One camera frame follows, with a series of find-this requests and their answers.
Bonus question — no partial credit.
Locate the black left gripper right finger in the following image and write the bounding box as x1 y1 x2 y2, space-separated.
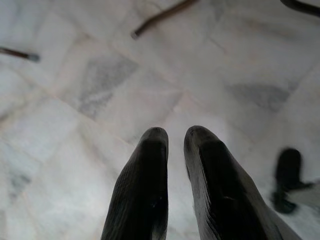
183 125 305 240

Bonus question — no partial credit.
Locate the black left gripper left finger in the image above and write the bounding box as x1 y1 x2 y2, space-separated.
100 126 170 240

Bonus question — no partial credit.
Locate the black robot foot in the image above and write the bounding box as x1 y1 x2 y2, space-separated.
270 147 314 214

